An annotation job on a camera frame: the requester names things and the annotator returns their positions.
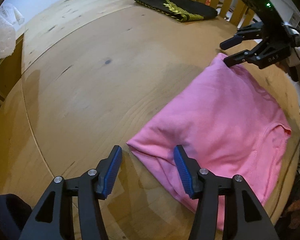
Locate pink t-shirt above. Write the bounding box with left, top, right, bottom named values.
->
left=126, top=52, right=293, bottom=231

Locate dark navy garment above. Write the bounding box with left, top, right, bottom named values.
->
left=0, top=194, right=32, bottom=239

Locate folded black sport shirt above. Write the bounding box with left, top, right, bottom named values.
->
left=134, top=0, right=218, bottom=22

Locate wooden low table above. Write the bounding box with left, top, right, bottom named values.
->
left=0, top=35, right=23, bottom=107

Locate black cable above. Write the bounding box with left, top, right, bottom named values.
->
left=288, top=27, right=300, bottom=69

